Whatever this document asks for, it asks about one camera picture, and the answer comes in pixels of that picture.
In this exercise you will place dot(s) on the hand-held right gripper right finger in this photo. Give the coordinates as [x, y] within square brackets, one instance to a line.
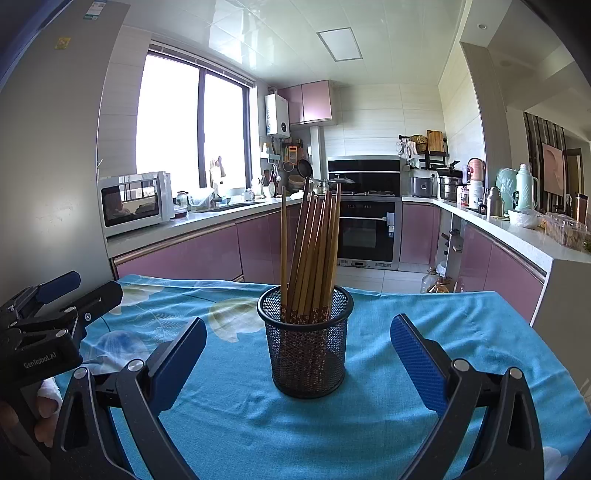
[415, 355]

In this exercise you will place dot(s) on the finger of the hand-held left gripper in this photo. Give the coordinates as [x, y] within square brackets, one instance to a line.
[99, 300]
[57, 281]

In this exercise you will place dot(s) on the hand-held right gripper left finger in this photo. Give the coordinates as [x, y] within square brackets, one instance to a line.
[184, 355]

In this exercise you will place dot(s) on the black mesh holder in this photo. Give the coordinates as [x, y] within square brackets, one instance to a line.
[304, 364]

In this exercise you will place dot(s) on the bundle of wooden chopsticks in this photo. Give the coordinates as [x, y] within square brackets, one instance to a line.
[314, 258]

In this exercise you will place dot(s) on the person's left hand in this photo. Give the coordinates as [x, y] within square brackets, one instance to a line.
[46, 410]

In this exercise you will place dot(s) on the blue floral tablecloth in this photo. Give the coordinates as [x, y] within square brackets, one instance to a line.
[369, 406]

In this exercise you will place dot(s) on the yellow cooking oil bottle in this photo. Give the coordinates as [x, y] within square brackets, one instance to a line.
[450, 286]

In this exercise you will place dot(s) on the white kitchen countertop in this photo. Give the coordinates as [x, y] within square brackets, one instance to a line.
[147, 235]

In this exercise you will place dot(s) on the white toaster oven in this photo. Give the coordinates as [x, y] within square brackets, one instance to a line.
[131, 207]

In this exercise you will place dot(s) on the pink base cabinet run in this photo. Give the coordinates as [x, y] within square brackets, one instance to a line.
[194, 251]
[498, 267]

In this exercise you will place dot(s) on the knife rack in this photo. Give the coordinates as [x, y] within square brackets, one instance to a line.
[453, 249]

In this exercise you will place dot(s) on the grey refrigerator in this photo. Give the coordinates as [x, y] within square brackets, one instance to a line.
[51, 161]

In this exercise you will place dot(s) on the black built-in oven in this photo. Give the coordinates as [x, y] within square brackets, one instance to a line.
[364, 230]

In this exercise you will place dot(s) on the stainless steel pot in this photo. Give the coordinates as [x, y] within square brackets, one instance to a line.
[449, 189]

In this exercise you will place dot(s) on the silver rice cooker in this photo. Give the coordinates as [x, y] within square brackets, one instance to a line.
[422, 185]

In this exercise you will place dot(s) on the white jar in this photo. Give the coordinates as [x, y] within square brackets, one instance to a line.
[475, 194]

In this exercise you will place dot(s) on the steel thermos bottle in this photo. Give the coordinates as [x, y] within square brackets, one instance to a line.
[495, 203]

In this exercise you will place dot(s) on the wok with glass lid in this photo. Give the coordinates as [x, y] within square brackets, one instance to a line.
[344, 181]

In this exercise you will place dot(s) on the kitchen window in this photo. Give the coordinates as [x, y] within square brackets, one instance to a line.
[168, 124]

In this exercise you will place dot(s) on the clear plastic food container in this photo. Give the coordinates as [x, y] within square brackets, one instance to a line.
[565, 233]

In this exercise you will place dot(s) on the black range hood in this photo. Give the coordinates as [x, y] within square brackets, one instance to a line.
[369, 167]

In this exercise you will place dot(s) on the pink electric kettle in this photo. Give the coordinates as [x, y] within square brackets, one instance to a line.
[475, 170]

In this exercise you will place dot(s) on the light green thermos flask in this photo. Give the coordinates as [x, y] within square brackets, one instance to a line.
[526, 189]

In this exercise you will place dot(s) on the wooden cutting board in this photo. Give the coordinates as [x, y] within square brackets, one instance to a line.
[435, 141]

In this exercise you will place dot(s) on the hanging frying pan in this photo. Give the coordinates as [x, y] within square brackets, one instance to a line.
[304, 168]

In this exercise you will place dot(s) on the brown tumbler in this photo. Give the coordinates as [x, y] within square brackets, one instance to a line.
[581, 207]

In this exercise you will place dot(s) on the white gas water heater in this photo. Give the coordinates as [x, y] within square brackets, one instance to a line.
[277, 115]

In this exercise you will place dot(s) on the square ceiling light panel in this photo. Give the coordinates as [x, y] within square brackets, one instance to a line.
[339, 45]

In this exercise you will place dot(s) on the black wall rack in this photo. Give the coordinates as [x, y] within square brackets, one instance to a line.
[420, 161]

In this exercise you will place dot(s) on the framed wall picture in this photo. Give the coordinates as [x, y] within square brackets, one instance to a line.
[553, 168]

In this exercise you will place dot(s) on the pink wall cabinet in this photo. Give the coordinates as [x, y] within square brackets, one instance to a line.
[314, 101]

